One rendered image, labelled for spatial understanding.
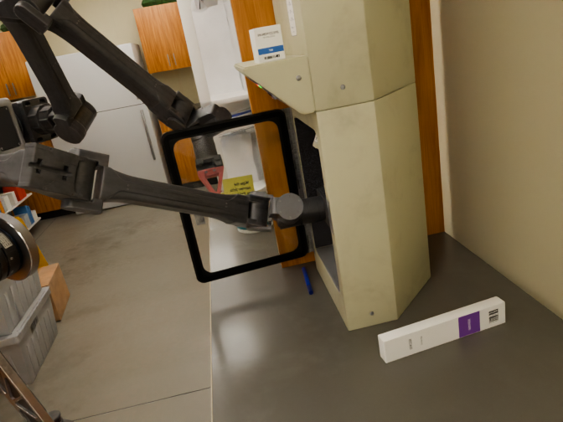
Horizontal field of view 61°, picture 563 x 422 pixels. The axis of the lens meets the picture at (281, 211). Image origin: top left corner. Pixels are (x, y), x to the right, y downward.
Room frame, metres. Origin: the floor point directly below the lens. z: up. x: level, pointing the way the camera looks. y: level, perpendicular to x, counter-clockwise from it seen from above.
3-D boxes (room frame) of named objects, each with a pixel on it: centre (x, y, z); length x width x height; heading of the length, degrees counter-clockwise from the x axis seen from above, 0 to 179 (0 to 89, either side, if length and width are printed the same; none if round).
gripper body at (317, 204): (1.02, -0.07, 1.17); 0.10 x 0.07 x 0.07; 4
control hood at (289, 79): (1.03, -0.02, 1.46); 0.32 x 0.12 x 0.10; 5
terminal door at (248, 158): (1.16, 0.10, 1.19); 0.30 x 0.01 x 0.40; 100
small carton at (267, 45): (0.95, -0.03, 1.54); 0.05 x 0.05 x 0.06; 10
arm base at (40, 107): (1.40, 0.60, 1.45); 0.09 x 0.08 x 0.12; 155
